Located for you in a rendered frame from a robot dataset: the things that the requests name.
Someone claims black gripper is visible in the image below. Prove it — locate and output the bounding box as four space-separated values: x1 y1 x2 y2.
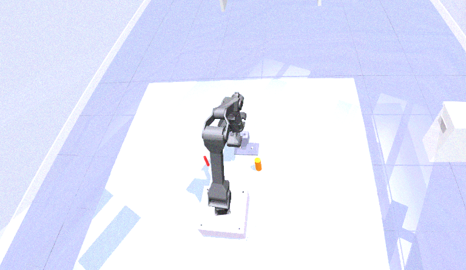
226 112 246 147

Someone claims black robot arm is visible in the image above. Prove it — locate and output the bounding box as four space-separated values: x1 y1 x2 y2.
201 92 244 215

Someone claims orange cylinder with yellow end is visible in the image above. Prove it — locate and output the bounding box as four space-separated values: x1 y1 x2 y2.
254 157 262 172

